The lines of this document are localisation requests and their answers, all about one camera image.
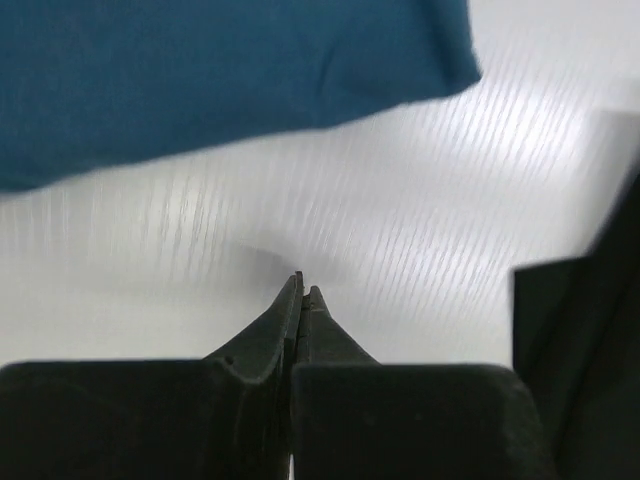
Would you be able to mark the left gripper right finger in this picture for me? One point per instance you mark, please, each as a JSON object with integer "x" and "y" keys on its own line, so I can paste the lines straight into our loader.
{"x": 354, "y": 418}

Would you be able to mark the folded blue t shirt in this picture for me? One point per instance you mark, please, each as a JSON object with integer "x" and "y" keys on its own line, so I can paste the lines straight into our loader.
{"x": 87, "y": 85}

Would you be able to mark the black t shirt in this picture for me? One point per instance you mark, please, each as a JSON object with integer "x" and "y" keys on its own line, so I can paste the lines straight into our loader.
{"x": 576, "y": 347}

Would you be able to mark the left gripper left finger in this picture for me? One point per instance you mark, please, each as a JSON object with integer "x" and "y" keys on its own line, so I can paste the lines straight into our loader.
{"x": 224, "y": 416}

